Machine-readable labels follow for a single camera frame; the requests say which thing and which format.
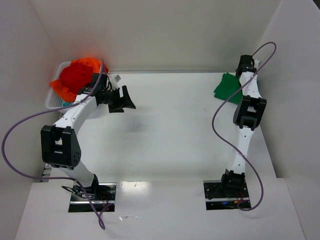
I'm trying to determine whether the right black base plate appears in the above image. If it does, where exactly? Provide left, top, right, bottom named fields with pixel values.
left=203, top=180, right=251, bottom=211

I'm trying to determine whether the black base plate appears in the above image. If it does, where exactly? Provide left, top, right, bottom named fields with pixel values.
left=203, top=180, right=251, bottom=211
left=63, top=183, right=117, bottom=213

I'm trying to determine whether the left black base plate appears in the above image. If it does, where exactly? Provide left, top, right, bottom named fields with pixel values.
left=63, top=183, right=117, bottom=213

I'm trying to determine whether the orange t shirt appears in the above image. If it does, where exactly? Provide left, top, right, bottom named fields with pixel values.
left=50, top=57, right=102, bottom=103

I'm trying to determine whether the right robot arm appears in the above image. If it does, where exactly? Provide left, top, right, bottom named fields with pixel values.
left=221, top=54, right=267, bottom=198

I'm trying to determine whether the white plastic basket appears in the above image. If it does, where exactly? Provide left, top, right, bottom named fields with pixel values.
left=45, top=61, right=71, bottom=109

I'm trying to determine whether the red t shirt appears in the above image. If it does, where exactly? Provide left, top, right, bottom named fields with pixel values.
left=59, top=62, right=94, bottom=94

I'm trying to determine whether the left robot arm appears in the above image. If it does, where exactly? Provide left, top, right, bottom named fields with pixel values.
left=40, top=73, right=136, bottom=200

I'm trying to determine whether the green t shirt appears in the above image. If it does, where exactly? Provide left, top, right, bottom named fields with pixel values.
left=213, top=72, right=241, bottom=101

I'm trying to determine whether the teal t shirt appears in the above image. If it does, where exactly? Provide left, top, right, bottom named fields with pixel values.
left=62, top=101, right=73, bottom=107

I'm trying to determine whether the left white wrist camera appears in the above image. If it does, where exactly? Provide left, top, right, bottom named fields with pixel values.
left=109, top=74, right=121, bottom=89

